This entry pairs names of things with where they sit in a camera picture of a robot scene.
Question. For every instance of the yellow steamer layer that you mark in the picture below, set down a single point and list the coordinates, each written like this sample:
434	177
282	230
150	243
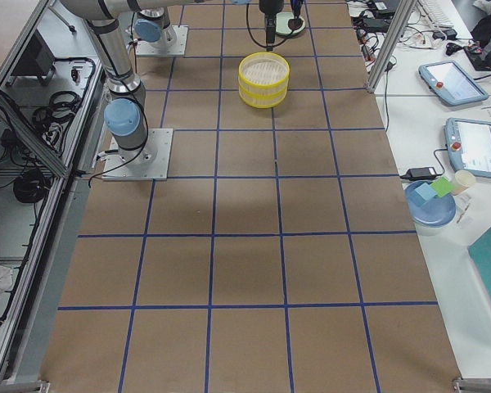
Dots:
263	73
261	101

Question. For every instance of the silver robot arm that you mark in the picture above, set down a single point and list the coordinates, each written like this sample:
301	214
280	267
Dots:
152	28
125	115

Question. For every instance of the brown steamed bun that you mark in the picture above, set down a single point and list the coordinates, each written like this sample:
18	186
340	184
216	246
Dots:
295	24

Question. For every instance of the light green plate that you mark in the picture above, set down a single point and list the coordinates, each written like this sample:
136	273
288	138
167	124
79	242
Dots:
282	29

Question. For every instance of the upper blue teach pendant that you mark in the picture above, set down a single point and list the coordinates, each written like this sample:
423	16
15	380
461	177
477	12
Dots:
451	84

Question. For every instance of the blue teach pendant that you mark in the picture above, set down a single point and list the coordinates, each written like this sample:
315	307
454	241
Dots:
451	84
469	145

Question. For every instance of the black power adapter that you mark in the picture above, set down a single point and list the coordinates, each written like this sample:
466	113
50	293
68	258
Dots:
419	173

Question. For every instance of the light blue foam block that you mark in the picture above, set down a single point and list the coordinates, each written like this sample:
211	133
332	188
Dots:
423	193

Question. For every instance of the green foam block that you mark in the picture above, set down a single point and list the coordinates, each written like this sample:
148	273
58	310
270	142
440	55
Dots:
442	187

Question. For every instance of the lower blue teach pendant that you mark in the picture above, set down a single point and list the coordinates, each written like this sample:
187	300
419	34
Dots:
469	145

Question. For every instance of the black monitor box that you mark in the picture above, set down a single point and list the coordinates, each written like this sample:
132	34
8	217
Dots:
37	60

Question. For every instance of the blue plate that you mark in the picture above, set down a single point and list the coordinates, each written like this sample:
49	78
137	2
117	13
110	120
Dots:
435	213

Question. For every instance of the beige cup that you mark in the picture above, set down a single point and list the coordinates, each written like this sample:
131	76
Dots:
462	180

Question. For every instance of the aluminium frame post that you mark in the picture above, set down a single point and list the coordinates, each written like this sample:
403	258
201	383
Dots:
395	30

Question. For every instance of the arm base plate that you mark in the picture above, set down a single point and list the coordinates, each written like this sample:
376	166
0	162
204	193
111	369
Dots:
172	43
152	163

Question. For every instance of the aluminium side frame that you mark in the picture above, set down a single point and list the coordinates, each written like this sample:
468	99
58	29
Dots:
33	175

